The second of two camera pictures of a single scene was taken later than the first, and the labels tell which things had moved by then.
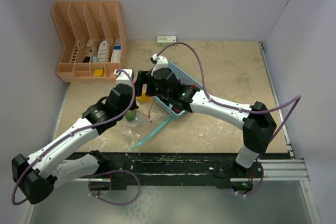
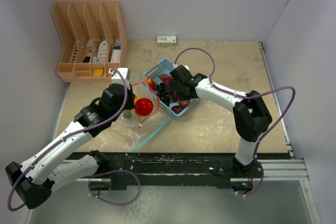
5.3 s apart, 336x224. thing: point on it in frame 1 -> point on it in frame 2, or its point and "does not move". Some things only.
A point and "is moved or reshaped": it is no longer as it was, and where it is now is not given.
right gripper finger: x=140 y=81 -> x=173 y=86
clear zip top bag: x=151 y=117 is moved or reshaped
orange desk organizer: x=92 y=34 does not move
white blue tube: x=116 y=55 does not move
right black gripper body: x=164 y=94 -> x=182 y=95
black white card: x=89 y=46 does not move
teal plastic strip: x=133 y=147 does not move
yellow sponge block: x=99 y=72 does not move
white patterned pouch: x=102 y=51 does not move
